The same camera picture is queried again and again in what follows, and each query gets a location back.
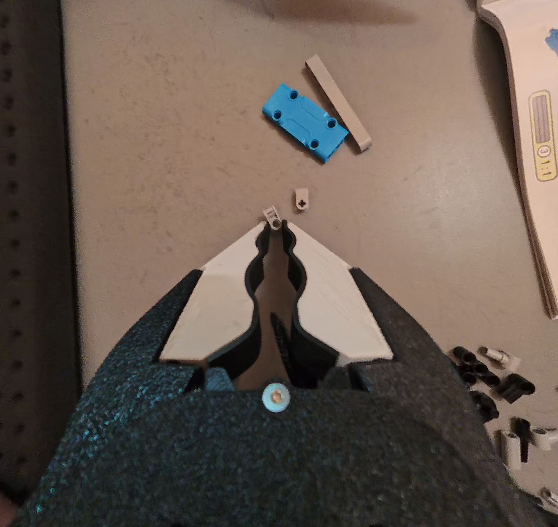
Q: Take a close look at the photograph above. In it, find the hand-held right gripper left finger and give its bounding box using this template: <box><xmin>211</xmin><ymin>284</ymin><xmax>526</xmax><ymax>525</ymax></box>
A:
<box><xmin>158</xmin><ymin>222</ymin><xmax>267</xmax><ymax>381</ymax></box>

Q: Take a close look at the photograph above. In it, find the pile of building block pieces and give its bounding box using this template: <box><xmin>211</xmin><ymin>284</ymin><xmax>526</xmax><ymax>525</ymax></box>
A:
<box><xmin>449</xmin><ymin>346</ymin><xmax>558</xmax><ymax>512</ymax></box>

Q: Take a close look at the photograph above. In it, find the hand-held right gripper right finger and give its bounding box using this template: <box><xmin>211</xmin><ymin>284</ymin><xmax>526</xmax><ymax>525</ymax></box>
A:
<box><xmin>281</xmin><ymin>221</ymin><xmax>394</xmax><ymax>383</ymax></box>

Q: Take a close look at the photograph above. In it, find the instruction booklet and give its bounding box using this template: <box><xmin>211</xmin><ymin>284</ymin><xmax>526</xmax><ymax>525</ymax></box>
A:
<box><xmin>476</xmin><ymin>0</ymin><xmax>558</xmax><ymax>319</ymax></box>

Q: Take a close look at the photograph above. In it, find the grey beam piece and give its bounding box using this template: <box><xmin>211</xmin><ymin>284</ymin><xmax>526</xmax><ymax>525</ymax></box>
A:
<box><xmin>304</xmin><ymin>54</ymin><xmax>372</xmax><ymax>153</ymax></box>

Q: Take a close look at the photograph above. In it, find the grey desk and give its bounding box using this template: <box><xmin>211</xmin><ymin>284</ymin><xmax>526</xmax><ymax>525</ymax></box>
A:
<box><xmin>59</xmin><ymin>0</ymin><xmax>558</xmax><ymax>527</ymax></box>

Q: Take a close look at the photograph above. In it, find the blue flat block piece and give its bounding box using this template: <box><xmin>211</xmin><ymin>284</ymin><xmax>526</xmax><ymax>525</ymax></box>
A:
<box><xmin>262</xmin><ymin>83</ymin><xmax>350</xmax><ymax>164</ymax></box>

